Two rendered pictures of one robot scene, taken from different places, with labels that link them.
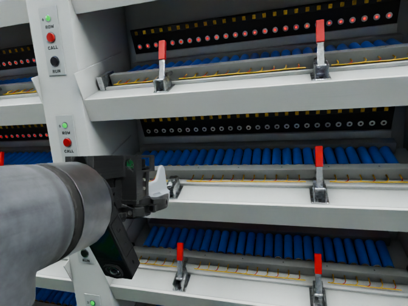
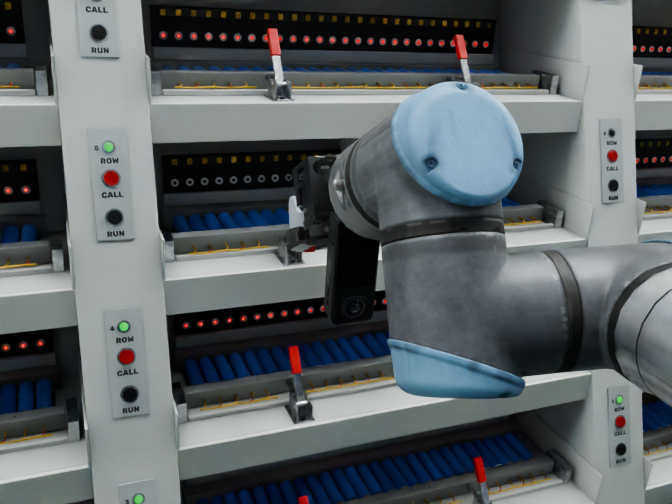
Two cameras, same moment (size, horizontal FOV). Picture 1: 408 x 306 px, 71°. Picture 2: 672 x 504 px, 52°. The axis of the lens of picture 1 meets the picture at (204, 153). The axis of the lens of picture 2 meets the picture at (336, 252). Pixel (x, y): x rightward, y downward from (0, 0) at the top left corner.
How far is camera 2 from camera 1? 0.58 m
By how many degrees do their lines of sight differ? 38
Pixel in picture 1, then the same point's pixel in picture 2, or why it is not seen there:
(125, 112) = (223, 128)
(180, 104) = (313, 120)
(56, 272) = (35, 467)
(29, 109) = (18, 116)
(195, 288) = (326, 413)
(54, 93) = (88, 88)
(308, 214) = not seen: hidden behind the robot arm
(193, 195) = (323, 258)
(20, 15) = not seen: outside the picture
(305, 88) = not seen: hidden behind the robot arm
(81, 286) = (112, 472)
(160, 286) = (270, 426)
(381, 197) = (527, 236)
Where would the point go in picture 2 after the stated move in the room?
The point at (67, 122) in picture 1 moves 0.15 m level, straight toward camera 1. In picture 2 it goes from (113, 141) to (224, 127)
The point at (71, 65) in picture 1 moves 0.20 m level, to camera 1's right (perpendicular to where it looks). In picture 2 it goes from (131, 43) to (283, 57)
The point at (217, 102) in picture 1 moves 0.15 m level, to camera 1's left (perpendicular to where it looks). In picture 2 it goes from (362, 120) to (261, 117)
